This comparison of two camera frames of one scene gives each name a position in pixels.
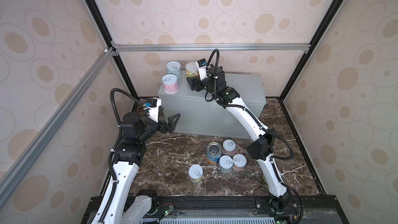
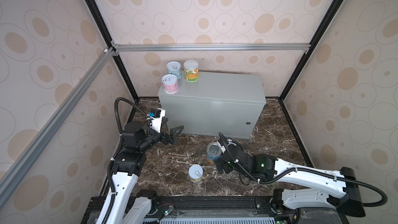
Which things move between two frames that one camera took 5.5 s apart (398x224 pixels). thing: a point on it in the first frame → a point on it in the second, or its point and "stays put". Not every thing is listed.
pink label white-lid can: [170, 83] stays put
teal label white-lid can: [174, 68] stays put
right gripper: [194, 81] → [222, 165]
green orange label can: [192, 69] stays put
